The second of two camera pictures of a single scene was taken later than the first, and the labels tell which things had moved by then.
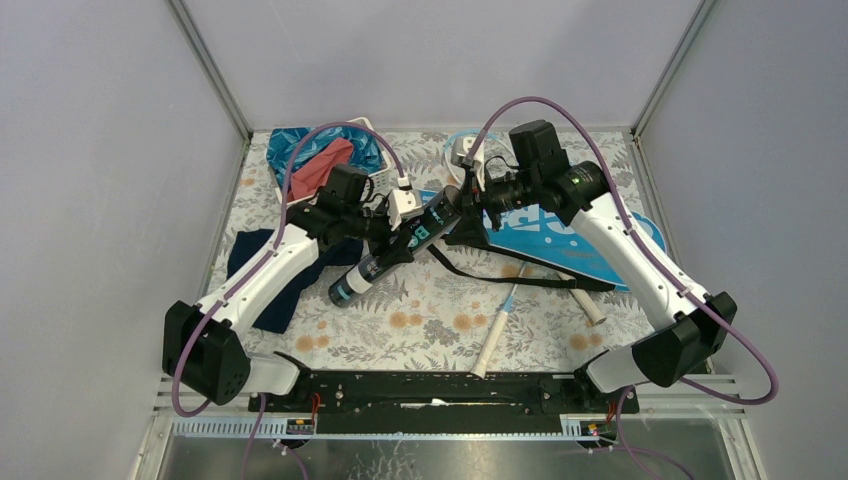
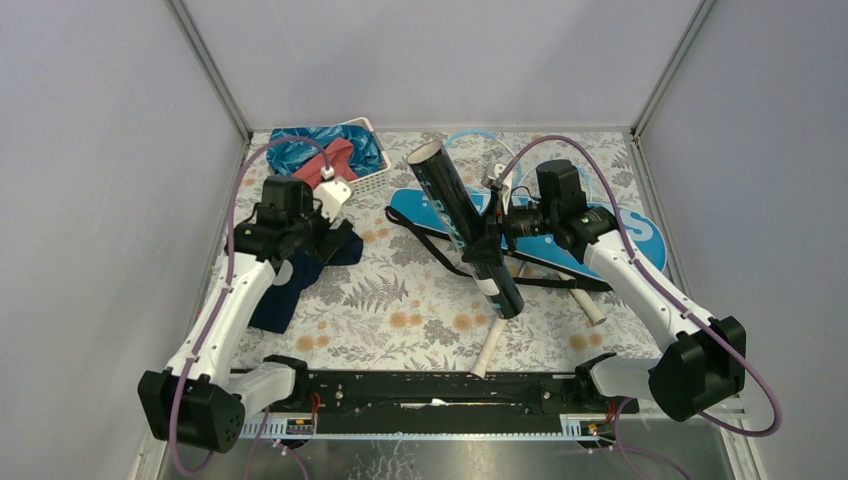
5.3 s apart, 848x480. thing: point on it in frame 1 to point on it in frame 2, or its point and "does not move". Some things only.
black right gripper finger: [470, 230] to [485, 250]
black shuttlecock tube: [417, 232] to [466, 227]
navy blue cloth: [337, 252] does not move
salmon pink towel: [314, 173] does not move
